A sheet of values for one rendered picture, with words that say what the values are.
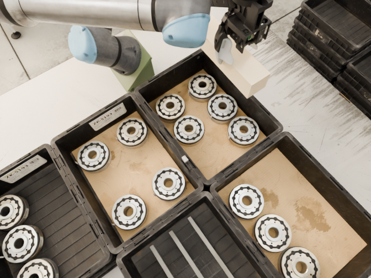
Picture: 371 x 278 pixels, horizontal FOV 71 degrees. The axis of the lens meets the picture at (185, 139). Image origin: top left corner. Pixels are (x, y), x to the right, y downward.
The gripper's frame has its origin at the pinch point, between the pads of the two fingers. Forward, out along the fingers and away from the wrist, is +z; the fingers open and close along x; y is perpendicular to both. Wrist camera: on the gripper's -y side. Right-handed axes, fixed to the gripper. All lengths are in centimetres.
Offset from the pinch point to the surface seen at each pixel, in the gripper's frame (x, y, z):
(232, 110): 0.3, 5.8, 23.6
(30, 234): -72, 4, 23
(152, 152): -30.1, 1.8, 26.5
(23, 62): -70, -155, 110
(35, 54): -59, -158, 110
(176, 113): -16.1, -4.2, 23.6
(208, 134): -10.8, 7.5, 26.5
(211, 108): -5.2, 1.2, 23.5
